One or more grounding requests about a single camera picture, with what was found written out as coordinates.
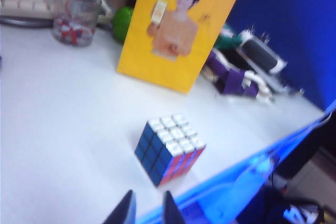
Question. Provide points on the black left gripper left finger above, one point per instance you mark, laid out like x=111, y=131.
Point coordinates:
x=126, y=211

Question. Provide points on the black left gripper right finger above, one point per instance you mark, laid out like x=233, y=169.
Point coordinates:
x=172, y=211

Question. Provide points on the Rubik's cube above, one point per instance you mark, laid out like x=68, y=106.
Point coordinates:
x=168, y=150

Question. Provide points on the yellow paper bag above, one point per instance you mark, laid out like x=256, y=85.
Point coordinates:
x=173, y=37

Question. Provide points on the translucent plastic clip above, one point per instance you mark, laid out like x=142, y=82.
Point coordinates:
x=249, y=179

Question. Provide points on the white device with grey cylinder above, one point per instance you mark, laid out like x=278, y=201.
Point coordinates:
x=260, y=52

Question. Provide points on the green flat box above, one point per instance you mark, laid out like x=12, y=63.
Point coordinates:
x=227, y=37

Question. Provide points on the green round object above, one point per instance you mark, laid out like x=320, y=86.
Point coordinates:
x=123, y=23

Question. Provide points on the clear glass jar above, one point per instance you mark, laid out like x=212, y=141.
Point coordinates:
x=74, y=16

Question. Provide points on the grey monitor stand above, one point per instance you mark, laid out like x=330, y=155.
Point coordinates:
x=21, y=21

